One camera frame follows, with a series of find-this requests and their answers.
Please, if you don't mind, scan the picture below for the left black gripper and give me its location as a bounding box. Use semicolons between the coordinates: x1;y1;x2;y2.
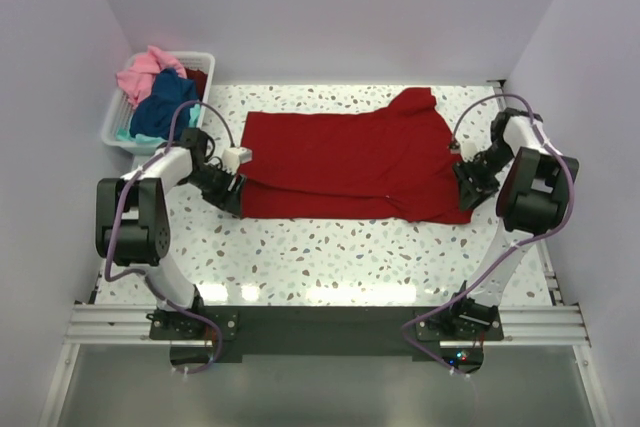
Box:
182;163;246;217

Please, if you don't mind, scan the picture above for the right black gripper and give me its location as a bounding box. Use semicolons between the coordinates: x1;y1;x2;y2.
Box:
451;140;514;213

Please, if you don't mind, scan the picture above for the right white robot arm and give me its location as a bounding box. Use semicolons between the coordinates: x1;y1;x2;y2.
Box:
440;108;579;340

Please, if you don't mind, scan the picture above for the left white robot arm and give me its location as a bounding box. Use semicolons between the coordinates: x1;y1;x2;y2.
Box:
95;128;252;343

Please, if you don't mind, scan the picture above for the dark blue t shirt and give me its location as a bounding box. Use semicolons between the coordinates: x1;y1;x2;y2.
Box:
129;69;199;141

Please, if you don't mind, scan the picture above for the light teal t shirt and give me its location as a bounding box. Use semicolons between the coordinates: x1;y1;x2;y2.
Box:
115;104;201;145

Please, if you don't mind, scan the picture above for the dark red t shirt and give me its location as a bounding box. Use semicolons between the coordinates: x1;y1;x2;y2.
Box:
185;68;208;100

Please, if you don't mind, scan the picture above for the pink t shirt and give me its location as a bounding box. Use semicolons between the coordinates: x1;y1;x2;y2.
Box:
116;45;187;109

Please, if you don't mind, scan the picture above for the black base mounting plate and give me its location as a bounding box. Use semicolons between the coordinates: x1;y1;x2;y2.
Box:
146;298;504;373

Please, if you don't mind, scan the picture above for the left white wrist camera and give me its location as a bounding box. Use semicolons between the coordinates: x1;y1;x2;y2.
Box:
221;147;253;173

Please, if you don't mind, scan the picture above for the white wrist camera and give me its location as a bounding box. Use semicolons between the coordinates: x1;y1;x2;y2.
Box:
221;147;253;173
449;139;479;162

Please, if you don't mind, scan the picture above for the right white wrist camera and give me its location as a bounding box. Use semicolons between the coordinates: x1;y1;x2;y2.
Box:
449;139;479;162

